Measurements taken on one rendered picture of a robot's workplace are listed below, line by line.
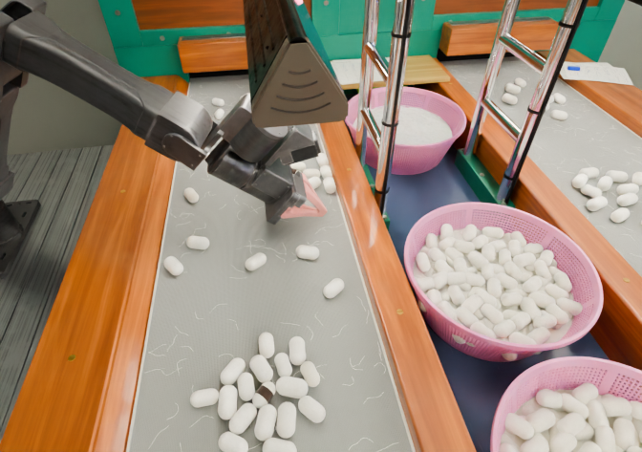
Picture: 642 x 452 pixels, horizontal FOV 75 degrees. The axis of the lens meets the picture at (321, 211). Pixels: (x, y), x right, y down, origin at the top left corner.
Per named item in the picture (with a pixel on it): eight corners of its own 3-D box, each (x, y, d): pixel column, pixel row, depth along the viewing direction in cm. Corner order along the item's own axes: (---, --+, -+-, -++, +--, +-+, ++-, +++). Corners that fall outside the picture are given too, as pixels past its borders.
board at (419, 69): (320, 91, 100) (320, 86, 100) (310, 66, 111) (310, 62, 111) (449, 81, 104) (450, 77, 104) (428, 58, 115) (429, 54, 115)
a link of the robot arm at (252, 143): (292, 115, 59) (222, 57, 54) (282, 148, 53) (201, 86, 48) (246, 162, 65) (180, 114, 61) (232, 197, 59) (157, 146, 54)
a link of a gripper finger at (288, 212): (332, 182, 71) (289, 156, 67) (341, 209, 66) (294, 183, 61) (308, 207, 74) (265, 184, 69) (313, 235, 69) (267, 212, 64)
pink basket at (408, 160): (422, 201, 84) (430, 161, 78) (319, 154, 96) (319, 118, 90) (475, 144, 99) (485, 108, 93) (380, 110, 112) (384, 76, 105)
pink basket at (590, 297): (485, 423, 52) (508, 388, 46) (363, 278, 69) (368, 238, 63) (612, 329, 62) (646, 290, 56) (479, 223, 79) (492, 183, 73)
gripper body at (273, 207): (295, 160, 67) (257, 137, 64) (303, 200, 60) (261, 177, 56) (271, 185, 70) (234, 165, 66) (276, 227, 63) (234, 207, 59)
